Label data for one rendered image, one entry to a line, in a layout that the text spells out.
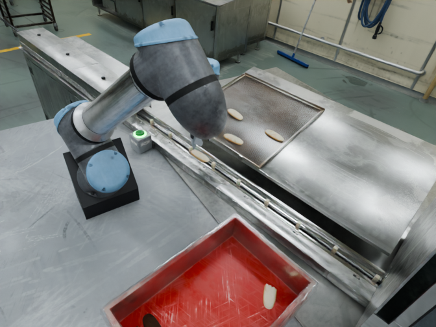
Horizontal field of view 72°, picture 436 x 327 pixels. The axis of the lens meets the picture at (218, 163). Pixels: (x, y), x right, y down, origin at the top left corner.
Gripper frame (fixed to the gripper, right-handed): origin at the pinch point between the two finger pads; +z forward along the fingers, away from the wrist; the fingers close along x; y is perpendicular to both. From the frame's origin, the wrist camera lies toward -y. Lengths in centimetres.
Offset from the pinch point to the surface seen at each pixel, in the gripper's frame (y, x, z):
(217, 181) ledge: 16.6, -6.1, 6.7
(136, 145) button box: -22.1, -17.0, 6.5
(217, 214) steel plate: 26.2, -15.1, 10.9
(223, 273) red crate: 44, -31, 10
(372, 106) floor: -8, 293, 93
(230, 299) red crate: 51, -35, 10
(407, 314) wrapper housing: 84, -21, -16
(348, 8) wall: -105, 368, 17
